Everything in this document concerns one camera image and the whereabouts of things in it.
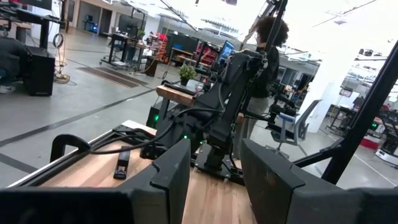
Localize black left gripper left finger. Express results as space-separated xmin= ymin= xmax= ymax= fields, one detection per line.
xmin=119 ymin=138 xmax=192 ymax=224

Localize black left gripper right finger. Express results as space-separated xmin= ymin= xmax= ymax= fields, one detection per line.
xmin=241 ymin=138 xmax=358 ymax=224

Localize black stapler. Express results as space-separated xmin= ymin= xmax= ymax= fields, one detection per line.
xmin=113 ymin=145 xmax=132 ymax=180

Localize wooden top table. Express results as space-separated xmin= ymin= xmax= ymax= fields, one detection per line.
xmin=155 ymin=79 xmax=206 ymax=125

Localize gray blue office chair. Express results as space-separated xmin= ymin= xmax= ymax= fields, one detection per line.
xmin=266 ymin=98 xmax=323 ymax=154

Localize striped floor mat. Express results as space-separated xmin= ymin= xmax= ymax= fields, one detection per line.
xmin=76 ymin=66 xmax=149 ymax=89

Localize small potted green plant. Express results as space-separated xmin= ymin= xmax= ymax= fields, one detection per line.
xmin=178 ymin=63 xmax=198 ymax=87

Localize person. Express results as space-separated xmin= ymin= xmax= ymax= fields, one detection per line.
xmin=0 ymin=35 xmax=29 ymax=95
xmin=233 ymin=15 xmax=290 ymax=160

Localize blue lit monitor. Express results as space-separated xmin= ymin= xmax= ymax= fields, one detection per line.
xmin=216 ymin=39 xmax=236 ymax=65

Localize black computer monitor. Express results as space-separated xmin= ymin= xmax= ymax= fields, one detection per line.
xmin=117 ymin=14 xmax=144 ymax=37

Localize black cabinet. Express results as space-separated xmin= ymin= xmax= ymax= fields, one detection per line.
xmin=24 ymin=45 xmax=57 ymax=97

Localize black table clamp handle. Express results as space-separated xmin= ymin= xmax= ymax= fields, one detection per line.
xmin=49 ymin=134 xmax=91 ymax=163

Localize black aluminium rig frame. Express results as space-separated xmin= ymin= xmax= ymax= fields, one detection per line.
xmin=6 ymin=0 xmax=398 ymax=189

